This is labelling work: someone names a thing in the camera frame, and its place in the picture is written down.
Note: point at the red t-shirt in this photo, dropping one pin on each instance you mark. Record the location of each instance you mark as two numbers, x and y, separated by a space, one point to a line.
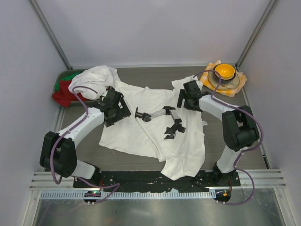
62 95

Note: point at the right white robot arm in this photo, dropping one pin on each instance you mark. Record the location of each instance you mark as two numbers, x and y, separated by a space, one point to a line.
238 126

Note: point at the white t-shirt with robot print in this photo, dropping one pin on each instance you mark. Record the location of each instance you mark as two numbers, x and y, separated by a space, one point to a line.
184 155

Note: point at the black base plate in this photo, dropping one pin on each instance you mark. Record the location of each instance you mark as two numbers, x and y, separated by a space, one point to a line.
156 182

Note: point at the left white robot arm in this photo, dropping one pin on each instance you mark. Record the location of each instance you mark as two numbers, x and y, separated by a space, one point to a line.
58 153

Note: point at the green t-shirt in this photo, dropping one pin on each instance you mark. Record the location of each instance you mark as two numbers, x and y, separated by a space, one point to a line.
67 78

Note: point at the yellow checkered cloth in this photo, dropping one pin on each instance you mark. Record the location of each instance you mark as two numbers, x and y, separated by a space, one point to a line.
229 93

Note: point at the beige ceramic plate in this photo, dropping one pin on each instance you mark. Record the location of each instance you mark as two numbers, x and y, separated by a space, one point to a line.
225 84

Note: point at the orange bowl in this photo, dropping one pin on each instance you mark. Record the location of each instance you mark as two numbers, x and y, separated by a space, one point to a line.
225 67

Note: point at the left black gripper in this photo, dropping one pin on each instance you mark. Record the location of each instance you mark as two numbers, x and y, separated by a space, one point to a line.
123 112

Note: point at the dark ceramic bowl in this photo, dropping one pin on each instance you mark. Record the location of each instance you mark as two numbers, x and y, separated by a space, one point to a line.
225 76

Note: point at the white slotted cable duct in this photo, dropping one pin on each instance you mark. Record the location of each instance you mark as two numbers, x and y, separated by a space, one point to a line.
94 194

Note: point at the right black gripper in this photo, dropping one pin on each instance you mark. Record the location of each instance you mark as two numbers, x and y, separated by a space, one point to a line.
182 95

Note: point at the aluminium rail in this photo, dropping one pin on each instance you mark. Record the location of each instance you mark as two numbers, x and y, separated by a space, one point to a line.
263 178

